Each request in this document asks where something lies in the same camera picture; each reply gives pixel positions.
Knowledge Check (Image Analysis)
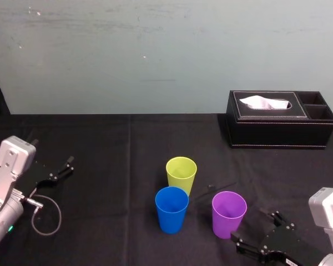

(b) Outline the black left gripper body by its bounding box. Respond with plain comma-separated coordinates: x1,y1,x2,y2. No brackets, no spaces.
16,161,59,197

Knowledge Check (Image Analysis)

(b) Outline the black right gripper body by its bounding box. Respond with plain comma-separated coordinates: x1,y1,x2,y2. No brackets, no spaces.
260,221,333,266

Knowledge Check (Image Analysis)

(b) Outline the purple plastic cup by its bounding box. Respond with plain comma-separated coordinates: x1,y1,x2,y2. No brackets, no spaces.
211,190,248,240

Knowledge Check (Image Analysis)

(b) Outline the black table cloth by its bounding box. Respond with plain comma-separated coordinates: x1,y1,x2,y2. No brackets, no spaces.
0,112,333,266

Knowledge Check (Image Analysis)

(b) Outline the blue plastic cup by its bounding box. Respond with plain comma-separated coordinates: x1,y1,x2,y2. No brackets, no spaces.
154,186,190,236

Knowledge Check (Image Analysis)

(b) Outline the black leather tissue box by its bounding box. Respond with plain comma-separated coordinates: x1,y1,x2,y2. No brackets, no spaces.
226,89,333,150

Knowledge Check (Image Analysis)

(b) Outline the yellow-green plastic cup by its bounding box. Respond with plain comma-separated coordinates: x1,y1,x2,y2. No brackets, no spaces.
165,156,198,198

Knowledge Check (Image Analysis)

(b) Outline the white paper tissue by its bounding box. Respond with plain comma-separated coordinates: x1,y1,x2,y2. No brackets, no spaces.
238,95,290,111

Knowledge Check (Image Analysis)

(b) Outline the thin grey cable with plug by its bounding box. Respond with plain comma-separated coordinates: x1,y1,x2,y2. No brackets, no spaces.
21,194,63,237

